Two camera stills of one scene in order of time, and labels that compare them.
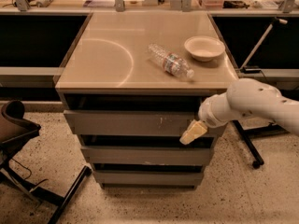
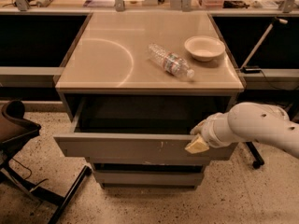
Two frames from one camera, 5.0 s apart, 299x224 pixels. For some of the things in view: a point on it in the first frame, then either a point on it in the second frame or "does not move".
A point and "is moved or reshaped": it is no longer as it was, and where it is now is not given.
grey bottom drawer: [149, 178] does not move
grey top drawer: [137, 122] is moved or reshaped
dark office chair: [16, 128] does not move
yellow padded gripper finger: [195, 129] -> [197, 146]
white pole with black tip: [277, 20] does not move
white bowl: [205, 49] does not move
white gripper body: [206, 113] -> [209, 132]
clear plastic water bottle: [173, 63] does not move
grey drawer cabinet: [131, 85] does not move
